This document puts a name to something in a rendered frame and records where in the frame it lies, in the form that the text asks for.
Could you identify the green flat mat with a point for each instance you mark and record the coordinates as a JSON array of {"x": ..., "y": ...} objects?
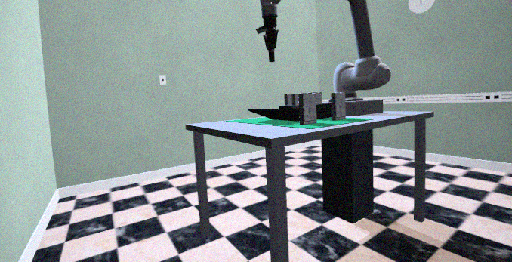
[{"x": 321, "y": 123}]

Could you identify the status display screen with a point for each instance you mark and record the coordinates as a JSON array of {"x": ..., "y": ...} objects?
[{"x": 275, "y": 114}]

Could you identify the grey hard drive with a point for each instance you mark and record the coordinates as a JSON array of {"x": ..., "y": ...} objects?
[
  {"x": 338, "y": 106},
  {"x": 288, "y": 100},
  {"x": 295, "y": 99},
  {"x": 307, "y": 108},
  {"x": 318, "y": 97}
]

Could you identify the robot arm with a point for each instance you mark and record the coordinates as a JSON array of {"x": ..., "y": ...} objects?
[{"x": 368, "y": 72}]

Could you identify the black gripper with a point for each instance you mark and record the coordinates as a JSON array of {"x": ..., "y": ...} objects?
[{"x": 270, "y": 36}]

